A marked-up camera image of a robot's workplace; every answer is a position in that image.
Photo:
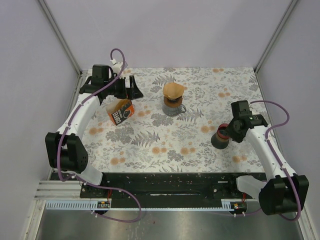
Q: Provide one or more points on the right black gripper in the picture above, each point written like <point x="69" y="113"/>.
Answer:
<point x="237" y="138"/>

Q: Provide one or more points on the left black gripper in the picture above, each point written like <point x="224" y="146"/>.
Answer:
<point x="129" y="93"/>

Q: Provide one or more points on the red and grey cup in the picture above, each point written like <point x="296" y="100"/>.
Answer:
<point x="220" y="140"/>

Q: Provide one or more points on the orange coffee filter box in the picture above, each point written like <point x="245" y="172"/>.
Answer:
<point x="120" y="110"/>

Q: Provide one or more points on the brown paper coffee filter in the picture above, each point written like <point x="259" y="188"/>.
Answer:
<point x="173" y="90"/>

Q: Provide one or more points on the glass coffee server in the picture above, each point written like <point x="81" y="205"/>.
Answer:
<point x="173" y="109"/>

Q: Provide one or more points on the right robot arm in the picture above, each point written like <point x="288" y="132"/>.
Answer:
<point x="284" y="191"/>

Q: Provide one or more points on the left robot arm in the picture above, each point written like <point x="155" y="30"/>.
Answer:
<point x="65" y="149"/>

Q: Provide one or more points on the floral table mat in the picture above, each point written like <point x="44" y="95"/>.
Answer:
<point x="150" y="141"/>

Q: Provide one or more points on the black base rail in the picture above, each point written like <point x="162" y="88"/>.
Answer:
<point x="166" y="190"/>

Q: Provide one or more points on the white slotted cable duct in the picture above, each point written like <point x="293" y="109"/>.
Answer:
<point x="77" y="205"/>

